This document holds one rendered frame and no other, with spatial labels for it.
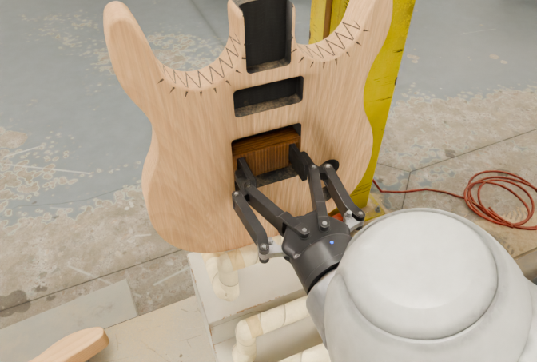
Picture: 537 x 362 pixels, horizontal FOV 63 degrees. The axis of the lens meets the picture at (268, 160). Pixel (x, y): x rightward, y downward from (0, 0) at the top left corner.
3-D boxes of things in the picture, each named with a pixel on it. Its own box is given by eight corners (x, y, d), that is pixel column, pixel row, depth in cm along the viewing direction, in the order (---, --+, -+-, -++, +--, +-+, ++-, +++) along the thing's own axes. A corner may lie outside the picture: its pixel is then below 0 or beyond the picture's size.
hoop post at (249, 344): (252, 342, 78) (250, 317, 71) (259, 359, 75) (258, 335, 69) (235, 349, 77) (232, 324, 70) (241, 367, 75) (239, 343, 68)
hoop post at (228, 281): (236, 282, 77) (232, 252, 71) (242, 297, 75) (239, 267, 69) (218, 288, 76) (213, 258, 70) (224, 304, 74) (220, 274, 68)
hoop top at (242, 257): (323, 226, 77) (325, 214, 74) (332, 240, 74) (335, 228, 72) (214, 264, 71) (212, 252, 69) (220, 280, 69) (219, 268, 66)
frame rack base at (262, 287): (308, 257, 101) (314, 209, 89) (341, 314, 91) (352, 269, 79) (195, 300, 93) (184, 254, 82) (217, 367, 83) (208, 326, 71)
